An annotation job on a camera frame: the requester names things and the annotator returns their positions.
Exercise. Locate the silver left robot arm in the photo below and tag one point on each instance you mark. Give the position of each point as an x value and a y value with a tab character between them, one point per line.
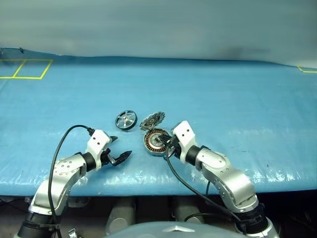
62	169

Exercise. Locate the yellow tape corner mark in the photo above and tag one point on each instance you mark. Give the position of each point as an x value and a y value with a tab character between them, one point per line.
305	71

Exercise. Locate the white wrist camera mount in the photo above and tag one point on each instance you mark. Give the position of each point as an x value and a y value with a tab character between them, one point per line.
184	134
97	140

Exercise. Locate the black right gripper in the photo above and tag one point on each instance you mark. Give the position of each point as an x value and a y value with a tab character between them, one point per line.
174	148

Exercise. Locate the black spoked rotor wheel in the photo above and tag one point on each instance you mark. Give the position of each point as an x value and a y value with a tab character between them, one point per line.
125	120

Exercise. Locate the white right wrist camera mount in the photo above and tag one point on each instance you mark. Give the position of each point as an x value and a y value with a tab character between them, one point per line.
184	134

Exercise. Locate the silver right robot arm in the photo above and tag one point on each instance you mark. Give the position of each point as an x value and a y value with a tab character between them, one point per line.
223	173

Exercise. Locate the grey rounded robot torso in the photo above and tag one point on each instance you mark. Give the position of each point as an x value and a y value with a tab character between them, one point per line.
173	229

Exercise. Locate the grey rounded cylinder shape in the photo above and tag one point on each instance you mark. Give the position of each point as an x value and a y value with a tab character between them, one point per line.
121	215
189	210

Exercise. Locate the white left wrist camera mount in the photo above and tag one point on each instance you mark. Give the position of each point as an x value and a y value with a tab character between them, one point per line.
97	140

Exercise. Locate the blue table cover sheet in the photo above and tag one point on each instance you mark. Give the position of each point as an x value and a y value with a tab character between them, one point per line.
158	94

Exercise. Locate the silver round housing lid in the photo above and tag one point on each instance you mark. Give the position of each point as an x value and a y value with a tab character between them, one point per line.
152	120

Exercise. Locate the silver motor housing copper windings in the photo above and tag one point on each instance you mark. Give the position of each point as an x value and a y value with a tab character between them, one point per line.
150	146

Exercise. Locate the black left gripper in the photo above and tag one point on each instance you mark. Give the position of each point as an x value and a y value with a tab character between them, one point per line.
106	156

